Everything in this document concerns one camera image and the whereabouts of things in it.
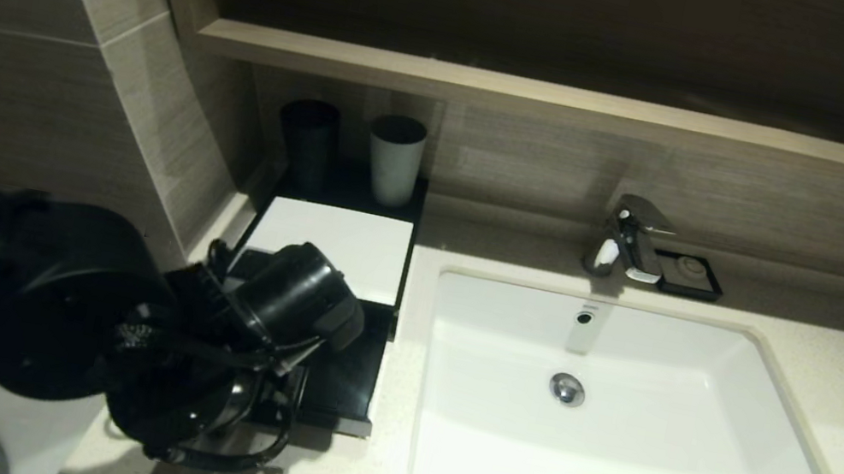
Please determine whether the wooden wall shelf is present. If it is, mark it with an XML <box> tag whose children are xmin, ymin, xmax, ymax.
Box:
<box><xmin>191</xmin><ymin>14</ymin><xmax>844</xmax><ymax>178</ymax></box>

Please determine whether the round grey soap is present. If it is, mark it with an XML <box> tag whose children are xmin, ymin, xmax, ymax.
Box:
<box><xmin>670</xmin><ymin>255</ymin><xmax>711</xmax><ymax>289</ymax></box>

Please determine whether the black soap dish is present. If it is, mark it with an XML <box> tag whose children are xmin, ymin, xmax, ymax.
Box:
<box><xmin>646</xmin><ymin>247</ymin><xmax>729</xmax><ymax>305</ymax></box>

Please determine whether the black box with white lid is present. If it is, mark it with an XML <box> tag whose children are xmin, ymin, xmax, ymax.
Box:
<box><xmin>223</xmin><ymin>145</ymin><xmax>431</xmax><ymax>313</ymax></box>

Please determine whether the white sink basin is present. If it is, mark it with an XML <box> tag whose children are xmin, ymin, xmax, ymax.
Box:
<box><xmin>401</xmin><ymin>266</ymin><xmax>844</xmax><ymax>474</ymax></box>

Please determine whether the grey cup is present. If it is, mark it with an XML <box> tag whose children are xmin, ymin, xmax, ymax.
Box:
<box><xmin>357</xmin><ymin>110</ymin><xmax>431</xmax><ymax>212</ymax></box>

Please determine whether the chrome faucet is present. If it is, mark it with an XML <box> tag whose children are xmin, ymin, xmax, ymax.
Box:
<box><xmin>579</xmin><ymin>187</ymin><xmax>683</xmax><ymax>290</ymax></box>

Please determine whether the chrome drain stopper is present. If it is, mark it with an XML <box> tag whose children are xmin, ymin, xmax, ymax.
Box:
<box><xmin>546</xmin><ymin>370</ymin><xmax>589</xmax><ymax>411</ymax></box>

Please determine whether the black cup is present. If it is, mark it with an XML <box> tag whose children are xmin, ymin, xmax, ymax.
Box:
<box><xmin>267</xmin><ymin>94</ymin><xmax>347</xmax><ymax>203</ymax></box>

